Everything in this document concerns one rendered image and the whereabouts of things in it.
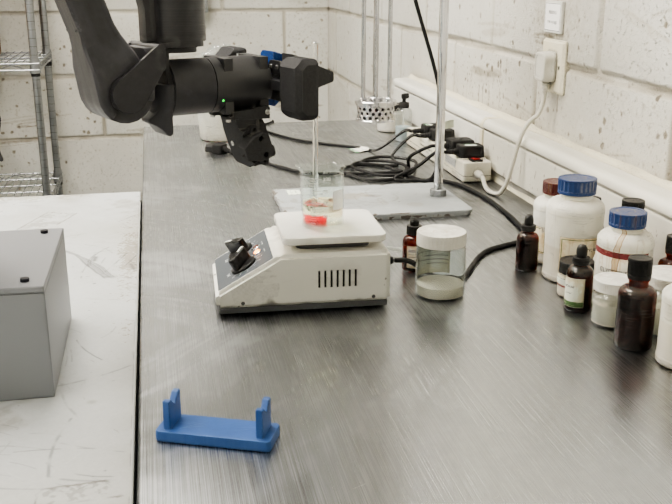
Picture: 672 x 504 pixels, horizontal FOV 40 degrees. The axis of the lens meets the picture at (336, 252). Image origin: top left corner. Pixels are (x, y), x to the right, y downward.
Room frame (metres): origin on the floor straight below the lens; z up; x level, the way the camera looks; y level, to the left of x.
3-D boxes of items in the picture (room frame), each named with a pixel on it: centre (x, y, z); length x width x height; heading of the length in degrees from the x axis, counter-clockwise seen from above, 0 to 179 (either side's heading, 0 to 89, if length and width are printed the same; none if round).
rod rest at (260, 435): (0.70, 0.10, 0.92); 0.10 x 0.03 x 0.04; 79
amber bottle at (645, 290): (0.89, -0.31, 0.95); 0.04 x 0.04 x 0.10
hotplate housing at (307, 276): (1.05, 0.04, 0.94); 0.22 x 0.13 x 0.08; 99
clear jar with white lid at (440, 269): (1.05, -0.13, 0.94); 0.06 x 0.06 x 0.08
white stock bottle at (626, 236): (1.01, -0.33, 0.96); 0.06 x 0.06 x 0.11
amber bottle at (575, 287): (1.00, -0.28, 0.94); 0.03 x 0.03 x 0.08
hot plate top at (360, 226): (1.06, 0.01, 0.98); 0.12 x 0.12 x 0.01; 9
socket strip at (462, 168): (1.85, -0.22, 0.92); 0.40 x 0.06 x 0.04; 11
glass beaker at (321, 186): (1.05, 0.02, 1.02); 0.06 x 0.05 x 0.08; 77
